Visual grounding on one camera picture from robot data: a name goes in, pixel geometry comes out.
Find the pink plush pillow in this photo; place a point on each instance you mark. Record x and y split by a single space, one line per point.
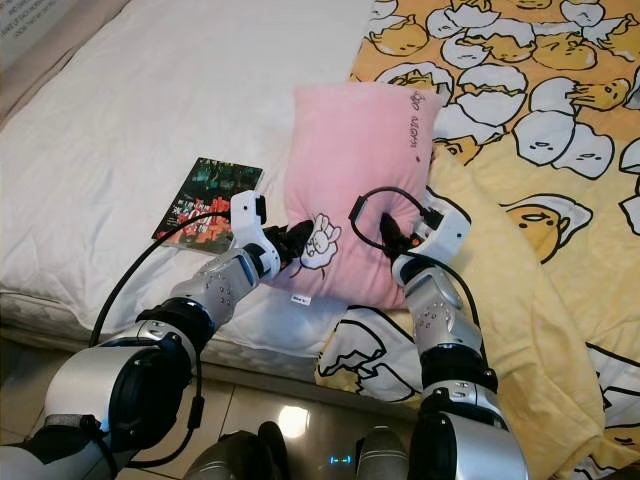
350 150

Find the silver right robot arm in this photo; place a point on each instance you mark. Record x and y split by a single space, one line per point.
445 320

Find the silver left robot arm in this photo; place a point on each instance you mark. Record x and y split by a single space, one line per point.
220 285

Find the dark illustrated paperback book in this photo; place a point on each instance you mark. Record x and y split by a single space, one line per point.
205 195

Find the yellow cartoon egg blanket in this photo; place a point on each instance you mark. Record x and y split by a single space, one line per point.
540 150

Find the white quilted mattress pad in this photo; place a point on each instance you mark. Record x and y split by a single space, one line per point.
140 120

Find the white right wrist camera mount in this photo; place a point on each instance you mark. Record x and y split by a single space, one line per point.
445 232

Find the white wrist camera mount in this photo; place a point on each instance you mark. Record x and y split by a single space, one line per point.
248 215
445 232

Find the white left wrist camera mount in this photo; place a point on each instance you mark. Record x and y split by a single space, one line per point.
248 215

